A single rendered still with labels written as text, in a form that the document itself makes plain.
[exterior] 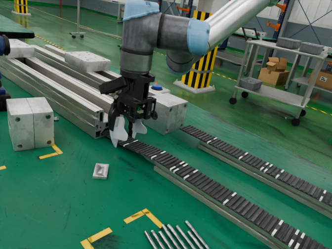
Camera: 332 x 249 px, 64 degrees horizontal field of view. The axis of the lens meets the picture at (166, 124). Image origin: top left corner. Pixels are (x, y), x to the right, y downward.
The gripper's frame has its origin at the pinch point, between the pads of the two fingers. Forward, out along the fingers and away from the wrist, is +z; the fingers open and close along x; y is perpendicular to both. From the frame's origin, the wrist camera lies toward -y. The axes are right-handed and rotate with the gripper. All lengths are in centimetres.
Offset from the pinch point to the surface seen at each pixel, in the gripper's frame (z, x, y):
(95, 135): 0.3, -4.7, -5.9
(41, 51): -7, 14, -74
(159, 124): -1.4, 14.0, 0.8
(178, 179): -0.4, -2.1, 21.7
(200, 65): 39, 286, -160
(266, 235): -0.5, -2.1, 42.4
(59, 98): -4.4, -5.0, -24.5
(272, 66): 48, 500, -130
